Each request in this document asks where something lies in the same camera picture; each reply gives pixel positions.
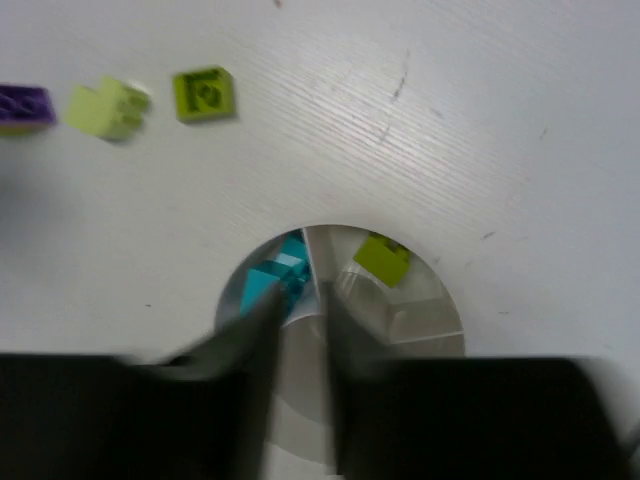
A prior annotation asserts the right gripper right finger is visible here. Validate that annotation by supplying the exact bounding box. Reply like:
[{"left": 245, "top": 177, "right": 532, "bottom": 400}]
[{"left": 323, "top": 283, "right": 636, "bottom": 479}]

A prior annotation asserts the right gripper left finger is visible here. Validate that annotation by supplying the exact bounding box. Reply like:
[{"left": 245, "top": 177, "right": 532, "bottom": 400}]
[{"left": 1, "top": 287, "right": 285, "bottom": 479}]

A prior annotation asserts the white round divided container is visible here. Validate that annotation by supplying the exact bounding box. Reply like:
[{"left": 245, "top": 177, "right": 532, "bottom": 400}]
[{"left": 214, "top": 223, "right": 467, "bottom": 476}]

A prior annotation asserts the small green square lego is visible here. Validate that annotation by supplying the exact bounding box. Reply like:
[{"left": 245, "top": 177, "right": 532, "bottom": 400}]
[{"left": 353, "top": 232, "right": 411, "bottom": 288}]

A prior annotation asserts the large cyan lego brick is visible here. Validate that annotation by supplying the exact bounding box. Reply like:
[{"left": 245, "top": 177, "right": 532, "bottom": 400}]
[{"left": 240, "top": 229, "right": 311, "bottom": 314}]

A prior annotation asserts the green lego brick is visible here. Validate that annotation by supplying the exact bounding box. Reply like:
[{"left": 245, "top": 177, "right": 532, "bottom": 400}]
[{"left": 172, "top": 66, "right": 236, "bottom": 124}]

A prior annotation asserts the purple green lego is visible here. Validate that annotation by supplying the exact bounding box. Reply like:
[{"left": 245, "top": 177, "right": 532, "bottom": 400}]
[{"left": 0, "top": 84, "right": 57, "bottom": 137}]

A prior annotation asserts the pale green lego piece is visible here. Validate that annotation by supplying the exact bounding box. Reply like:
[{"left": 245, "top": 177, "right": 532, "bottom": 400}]
[{"left": 63, "top": 77, "right": 151, "bottom": 142}]

